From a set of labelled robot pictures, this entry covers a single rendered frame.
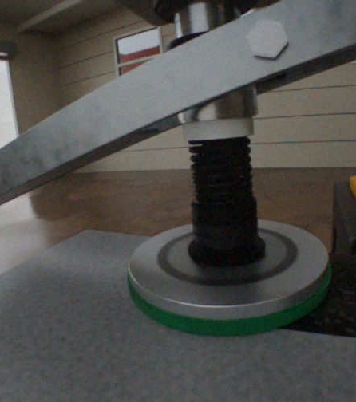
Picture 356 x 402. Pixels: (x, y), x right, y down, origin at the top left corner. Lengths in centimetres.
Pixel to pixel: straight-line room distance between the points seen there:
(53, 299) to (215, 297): 18
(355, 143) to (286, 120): 137
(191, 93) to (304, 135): 588
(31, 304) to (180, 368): 19
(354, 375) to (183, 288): 15
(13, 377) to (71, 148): 20
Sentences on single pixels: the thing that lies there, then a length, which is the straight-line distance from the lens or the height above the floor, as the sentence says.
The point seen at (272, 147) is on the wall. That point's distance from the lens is 621.
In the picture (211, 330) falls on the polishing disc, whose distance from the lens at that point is 25.
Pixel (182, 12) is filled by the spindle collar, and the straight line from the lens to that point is 30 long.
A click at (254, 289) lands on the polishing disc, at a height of 88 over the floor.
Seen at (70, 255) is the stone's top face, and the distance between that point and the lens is 45.
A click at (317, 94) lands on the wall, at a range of 610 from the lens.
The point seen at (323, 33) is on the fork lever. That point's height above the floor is 107.
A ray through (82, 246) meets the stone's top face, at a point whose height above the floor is 85.
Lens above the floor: 101
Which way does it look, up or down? 14 degrees down
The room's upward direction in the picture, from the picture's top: 6 degrees counter-clockwise
